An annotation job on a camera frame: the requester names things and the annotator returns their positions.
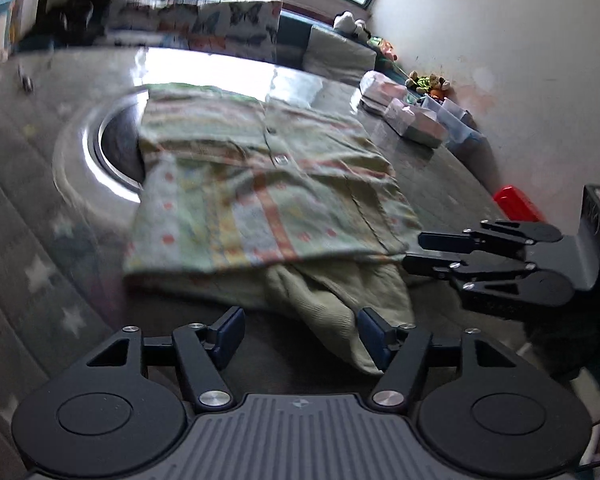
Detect grey cushion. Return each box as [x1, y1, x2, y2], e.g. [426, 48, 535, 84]
[302, 25, 378, 86]

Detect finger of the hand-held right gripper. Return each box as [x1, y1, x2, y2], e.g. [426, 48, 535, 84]
[402, 255, 538, 312]
[417, 220, 537, 261]

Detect red plastic box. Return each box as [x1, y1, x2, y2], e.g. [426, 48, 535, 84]
[494, 186, 546, 223]

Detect clear plastic storage boxes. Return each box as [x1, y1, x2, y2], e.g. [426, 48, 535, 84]
[382, 99, 446, 148]

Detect pale green patterned shirt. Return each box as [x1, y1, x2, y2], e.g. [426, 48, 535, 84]
[122, 82, 423, 376]

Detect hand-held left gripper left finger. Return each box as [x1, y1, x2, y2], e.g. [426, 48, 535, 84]
[86, 306, 247, 413]

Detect round inset table cooktop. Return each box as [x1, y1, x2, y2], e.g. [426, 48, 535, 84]
[52, 85, 153, 206]

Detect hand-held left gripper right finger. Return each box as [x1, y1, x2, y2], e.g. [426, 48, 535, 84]
[357, 307, 519, 413]

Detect pink plush toy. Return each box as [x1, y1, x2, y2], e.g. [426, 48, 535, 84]
[370, 35, 401, 63]

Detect small plush toys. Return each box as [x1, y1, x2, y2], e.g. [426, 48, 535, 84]
[405, 70, 451, 98]

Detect clear printed storage box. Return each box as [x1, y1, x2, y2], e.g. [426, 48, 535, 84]
[445, 112, 482, 153]

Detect white plush dog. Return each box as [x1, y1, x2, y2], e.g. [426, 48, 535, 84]
[332, 10, 371, 41]

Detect small clear storage box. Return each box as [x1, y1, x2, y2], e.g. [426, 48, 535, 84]
[437, 97, 468, 123]

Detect pink tissue pack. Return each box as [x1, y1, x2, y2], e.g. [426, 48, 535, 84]
[359, 71, 408, 111]

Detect black bag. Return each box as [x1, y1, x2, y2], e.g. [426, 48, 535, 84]
[30, 0, 116, 46]

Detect square butterfly pillow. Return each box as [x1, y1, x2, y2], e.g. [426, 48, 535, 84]
[190, 0, 284, 63]

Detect long butterfly pillow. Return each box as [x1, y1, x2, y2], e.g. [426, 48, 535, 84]
[107, 0, 201, 48]

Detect teal sofa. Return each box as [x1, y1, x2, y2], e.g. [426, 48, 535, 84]
[275, 10, 406, 81]

